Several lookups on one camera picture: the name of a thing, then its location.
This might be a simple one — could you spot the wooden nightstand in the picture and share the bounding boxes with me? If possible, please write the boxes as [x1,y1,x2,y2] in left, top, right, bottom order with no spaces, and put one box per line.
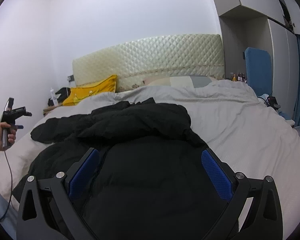
[43,105,60,116]

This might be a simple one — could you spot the yellow pillow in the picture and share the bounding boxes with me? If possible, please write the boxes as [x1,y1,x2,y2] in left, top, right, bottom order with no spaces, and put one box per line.
[62,75,117,106]

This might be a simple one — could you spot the person's left hand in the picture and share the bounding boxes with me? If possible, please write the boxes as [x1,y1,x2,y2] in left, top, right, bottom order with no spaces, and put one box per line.
[0,122,17,151]

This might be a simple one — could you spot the patchwork pastel pillow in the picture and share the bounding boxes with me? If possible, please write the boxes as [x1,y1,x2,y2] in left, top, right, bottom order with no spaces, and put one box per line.
[143,76,217,88]

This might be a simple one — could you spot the wall power socket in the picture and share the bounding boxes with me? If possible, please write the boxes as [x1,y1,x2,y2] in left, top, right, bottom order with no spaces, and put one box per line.
[68,75,74,82]

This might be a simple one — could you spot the grey wardrobe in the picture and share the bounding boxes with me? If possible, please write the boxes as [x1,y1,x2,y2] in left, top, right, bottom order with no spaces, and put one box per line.
[214,0,300,116]

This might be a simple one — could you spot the black puffer jacket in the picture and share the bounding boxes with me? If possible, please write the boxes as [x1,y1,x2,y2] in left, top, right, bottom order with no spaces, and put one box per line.
[13,98,226,239]

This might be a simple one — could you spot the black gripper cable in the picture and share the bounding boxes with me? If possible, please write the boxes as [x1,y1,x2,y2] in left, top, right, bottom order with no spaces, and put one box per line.
[0,150,14,222]

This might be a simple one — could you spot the white spray bottle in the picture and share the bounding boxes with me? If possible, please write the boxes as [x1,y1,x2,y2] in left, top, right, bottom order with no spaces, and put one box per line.
[50,88,58,106]

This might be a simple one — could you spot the black bag on nightstand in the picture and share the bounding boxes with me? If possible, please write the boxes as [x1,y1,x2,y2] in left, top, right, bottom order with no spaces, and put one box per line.
[47,87,71,106]

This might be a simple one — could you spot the grey white duvet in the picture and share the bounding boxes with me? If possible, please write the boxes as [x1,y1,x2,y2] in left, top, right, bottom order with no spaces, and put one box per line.
[0,79,300,240]

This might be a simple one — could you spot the blue jeans leg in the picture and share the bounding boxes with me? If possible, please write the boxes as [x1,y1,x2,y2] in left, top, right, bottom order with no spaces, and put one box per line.
[0,194,18,239]

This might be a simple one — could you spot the small bottles on shelf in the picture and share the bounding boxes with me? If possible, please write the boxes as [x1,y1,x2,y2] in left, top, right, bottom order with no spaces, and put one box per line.
[230,73,247,83]

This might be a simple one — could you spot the cream quilted headboard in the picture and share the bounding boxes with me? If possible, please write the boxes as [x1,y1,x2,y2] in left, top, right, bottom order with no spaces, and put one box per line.
[72,34,225,92]

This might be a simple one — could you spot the black device on bedside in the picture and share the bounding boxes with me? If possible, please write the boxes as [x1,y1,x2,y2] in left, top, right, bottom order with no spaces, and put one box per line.
[266,96,281,111]

